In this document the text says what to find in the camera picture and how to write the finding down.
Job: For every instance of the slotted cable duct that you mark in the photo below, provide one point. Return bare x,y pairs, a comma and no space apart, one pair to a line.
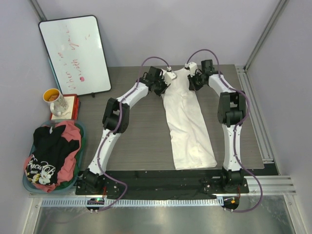
97,202

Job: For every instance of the left corner aluminium post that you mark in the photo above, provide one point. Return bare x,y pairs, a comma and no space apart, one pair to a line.
38,10

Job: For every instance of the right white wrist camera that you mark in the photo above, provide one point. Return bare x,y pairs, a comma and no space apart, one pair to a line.
191,68

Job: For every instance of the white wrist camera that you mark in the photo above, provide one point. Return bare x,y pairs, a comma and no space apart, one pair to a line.
191,68
169,75

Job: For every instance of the yellow-lined floral mug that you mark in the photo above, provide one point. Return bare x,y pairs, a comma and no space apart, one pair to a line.
55,99

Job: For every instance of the black floral-print t-shirt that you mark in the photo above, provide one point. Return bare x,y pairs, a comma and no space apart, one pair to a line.
55,149

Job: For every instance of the right aluminium frame rail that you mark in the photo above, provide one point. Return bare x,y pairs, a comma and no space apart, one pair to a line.
271,184

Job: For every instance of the teal laundry basket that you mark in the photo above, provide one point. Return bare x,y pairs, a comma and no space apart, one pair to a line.
33,189

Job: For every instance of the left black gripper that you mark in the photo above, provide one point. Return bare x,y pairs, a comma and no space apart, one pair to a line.
160,85

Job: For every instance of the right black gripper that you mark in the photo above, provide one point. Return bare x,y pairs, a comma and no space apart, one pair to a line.
194,82

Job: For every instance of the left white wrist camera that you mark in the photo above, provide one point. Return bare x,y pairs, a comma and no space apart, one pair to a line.
169,75

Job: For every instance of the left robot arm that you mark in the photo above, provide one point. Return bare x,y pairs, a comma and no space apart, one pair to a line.
116,120

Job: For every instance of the white robot-print t-shirt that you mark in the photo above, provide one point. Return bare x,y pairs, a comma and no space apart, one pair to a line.
190,141

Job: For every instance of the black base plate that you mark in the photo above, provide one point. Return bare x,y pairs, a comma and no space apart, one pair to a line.
200,181

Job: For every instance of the corner aluminium post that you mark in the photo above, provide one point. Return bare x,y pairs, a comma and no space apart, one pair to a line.
38,10
276,14

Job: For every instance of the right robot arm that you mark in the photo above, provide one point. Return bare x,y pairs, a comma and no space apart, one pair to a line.
230,114

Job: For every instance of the pink t-shirt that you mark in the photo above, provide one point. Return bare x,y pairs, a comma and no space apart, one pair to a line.
53,162

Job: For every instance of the white dry-erase board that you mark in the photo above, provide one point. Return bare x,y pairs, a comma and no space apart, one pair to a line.
76,54

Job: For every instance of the right corner aluminium post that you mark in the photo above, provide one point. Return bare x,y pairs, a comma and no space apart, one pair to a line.
276,14

